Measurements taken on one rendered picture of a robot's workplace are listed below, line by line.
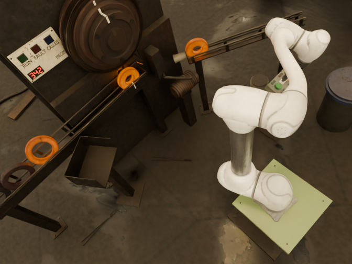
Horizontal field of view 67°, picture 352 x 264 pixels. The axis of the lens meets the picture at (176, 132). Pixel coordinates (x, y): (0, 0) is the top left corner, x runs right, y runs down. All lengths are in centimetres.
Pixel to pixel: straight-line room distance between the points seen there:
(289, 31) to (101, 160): 125
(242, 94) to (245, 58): 187
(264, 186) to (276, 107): 58
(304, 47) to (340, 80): 75
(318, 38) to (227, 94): 58
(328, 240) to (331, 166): 53
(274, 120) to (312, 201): 87
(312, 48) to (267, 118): 56
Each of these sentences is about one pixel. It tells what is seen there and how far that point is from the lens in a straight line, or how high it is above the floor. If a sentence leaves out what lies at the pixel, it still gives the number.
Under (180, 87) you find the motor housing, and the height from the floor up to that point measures 52.
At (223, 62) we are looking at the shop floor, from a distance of 282.
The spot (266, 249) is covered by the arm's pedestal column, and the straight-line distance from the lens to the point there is 199.
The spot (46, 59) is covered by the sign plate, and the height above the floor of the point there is 112.
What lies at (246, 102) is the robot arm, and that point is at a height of 121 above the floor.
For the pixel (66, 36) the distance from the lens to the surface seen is 148.
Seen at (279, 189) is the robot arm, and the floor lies 65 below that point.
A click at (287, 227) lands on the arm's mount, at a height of 38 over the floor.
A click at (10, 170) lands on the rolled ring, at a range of 181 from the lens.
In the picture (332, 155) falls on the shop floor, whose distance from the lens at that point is 231.
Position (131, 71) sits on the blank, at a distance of 181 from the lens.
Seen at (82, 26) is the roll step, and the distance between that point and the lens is 147.
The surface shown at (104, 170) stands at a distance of 169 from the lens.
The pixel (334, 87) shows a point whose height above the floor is 43.
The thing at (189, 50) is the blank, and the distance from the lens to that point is 192.
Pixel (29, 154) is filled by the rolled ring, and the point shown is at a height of 74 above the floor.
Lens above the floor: 198
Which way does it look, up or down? 57 degrees down
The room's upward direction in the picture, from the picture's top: 21 degrees counter-clockwise
